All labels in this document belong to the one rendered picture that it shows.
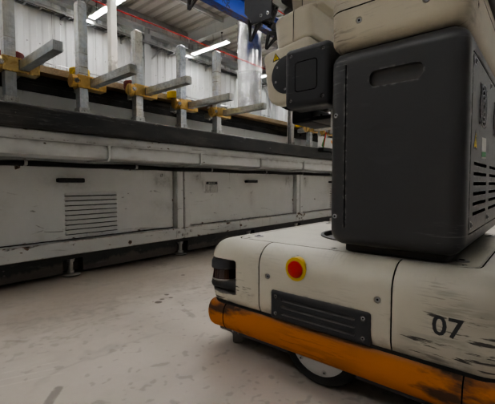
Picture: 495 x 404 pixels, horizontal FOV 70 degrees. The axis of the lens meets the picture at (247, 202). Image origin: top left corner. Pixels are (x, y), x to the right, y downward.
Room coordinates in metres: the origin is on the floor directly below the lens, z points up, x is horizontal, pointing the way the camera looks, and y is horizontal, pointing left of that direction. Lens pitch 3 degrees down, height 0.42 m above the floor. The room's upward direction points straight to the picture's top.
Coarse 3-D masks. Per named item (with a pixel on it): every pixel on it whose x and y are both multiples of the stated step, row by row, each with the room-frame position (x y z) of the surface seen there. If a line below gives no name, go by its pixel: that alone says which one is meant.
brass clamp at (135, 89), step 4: (128, 84) 1.58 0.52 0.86; (132, 84) 1.58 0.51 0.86; (136, 84) 1.59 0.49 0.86; (140, 84) 1.60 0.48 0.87; (128, 88) 1.58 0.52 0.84; (132, 88) 1.58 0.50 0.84; (136, 88) 1.58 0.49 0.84; (140, 88) 1.60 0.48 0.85; (144, 88) 1.62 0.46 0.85; (128, 92) 1.59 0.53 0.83; (132, 92) 1.58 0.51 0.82; (136, 92) 1.59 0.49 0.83; (140, 92) 1.60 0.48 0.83; (144, 92) 1.62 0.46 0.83; (144, 96) 1.62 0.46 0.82; (148, 96) 1.63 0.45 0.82; (152, 96) 1.65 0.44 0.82; (156, 96) 1.67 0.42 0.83
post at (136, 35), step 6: (132, 30) 1.62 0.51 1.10; (138, 30) 1.61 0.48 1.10; (132, 36) 1.61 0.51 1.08; (138, 36) 1.61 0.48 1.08; (132, 42) 1.61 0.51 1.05; (138, 42) 1.61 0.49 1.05; (132, 48) 1.61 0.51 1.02; (138, 48) 1.61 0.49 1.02; (132, 54) 1.61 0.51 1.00; (138, 54) 1.61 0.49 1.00; (132, 60) 1.61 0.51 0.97; (138, 60) 1.60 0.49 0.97; (138, 66) 1.60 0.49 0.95; (138, 72) 1.60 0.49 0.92; (132, 78) 1.61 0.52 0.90; (138, 78) 1.60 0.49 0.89; (132, 96) 1.61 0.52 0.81; (138, 96) 1.60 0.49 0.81; (132, 102) 1.62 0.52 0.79; (138, 102) 1.60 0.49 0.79; (132, 108) 1.62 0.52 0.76; (138, 108) 1.60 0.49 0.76; (132, 114) 1.62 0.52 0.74; (138, 114) 1.60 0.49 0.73
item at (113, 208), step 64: (192, 128) 2.13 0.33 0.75; (256, 128) 2.59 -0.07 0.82; (0, 192) 1.41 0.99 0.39; (64, 192) 1.60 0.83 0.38; (128, 192) 1.84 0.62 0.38; (192, 192) 2.17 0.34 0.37; (256, 192) 2.64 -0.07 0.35; (320, 192) 3.38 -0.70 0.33; (0, 256) 1.37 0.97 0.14; (64, 256) 1.58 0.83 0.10; (128, 256) 1.82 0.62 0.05
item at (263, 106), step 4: (252, 104) 1.86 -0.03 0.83; (256, 104) 1.84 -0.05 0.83; (260, 104) 1.83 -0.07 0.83; (264, 104) 1.83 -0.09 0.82; (232, 108) 1.95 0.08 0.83; (236, 108) 1.94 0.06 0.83; (240, 108) 1.92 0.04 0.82; (244, 108) 1.90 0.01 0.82; (248, 108) 1.88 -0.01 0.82; (252, 108) 1.86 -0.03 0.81; (256, 108) 1.84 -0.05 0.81; (260, 108) 1.83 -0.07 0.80; (264, 108) 1.83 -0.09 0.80; (224, 112) 1.99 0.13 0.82; (228, 112) 1.97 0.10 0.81; (232, 112) 1.95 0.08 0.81; (236, 112) 1.94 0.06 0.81; (240, 112) 1.92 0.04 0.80; (244, 112) 1.92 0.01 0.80; (208, 116) 2.08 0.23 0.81
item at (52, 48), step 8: (56, 40) 1.07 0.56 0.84; (40, 48) 1.12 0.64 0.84; (48, 48) 1.08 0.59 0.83; (56, 48) 1.07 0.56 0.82; (32, 56) 1.16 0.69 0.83; (40, 56) 1.12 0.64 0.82; (48, 56) 1.12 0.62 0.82; (24, 64) 1.21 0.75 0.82; (32, 64) 1.19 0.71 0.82; (40, 64) 1.19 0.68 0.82
